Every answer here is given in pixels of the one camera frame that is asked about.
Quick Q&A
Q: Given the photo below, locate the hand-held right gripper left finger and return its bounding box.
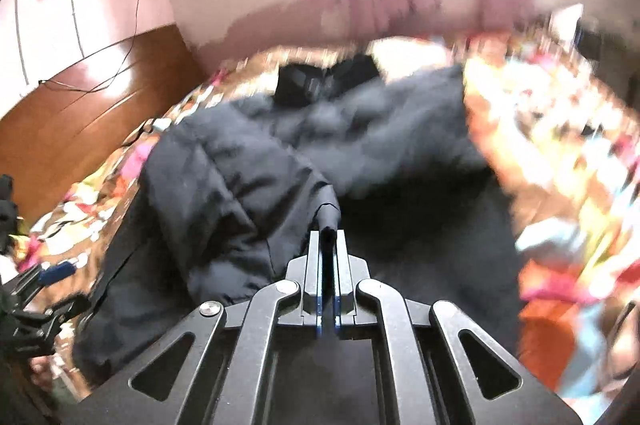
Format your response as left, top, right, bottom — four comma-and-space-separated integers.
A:
65, 230, 327, 425

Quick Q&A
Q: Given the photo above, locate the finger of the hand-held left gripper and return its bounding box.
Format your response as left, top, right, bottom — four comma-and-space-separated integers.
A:
10, 261, 77, 301
10, 294, 92, 331

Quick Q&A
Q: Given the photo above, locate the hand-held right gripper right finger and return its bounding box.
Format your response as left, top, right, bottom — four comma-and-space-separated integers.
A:
332, 229, 583, 425

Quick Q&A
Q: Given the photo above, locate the dark navy puffer jacket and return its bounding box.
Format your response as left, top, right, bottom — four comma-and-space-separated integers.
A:
72, 55, 523, 401

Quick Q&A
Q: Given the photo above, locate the dark cloth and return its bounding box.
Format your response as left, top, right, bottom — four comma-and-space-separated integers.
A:
0, 174, 21, 256

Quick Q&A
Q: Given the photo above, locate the wooden headboard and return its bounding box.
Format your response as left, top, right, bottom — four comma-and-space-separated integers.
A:
0, 22, 211, 226

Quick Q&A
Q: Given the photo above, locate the white pipe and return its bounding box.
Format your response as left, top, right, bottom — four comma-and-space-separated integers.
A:
12, 0, 28, 83
69, 0, 87, 58

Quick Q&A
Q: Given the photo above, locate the colourful printed blanket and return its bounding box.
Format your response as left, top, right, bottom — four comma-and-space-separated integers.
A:
0, 32, 640, 413

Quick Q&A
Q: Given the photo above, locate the black cable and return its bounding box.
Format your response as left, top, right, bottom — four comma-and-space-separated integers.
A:
37, 0, 144, 94

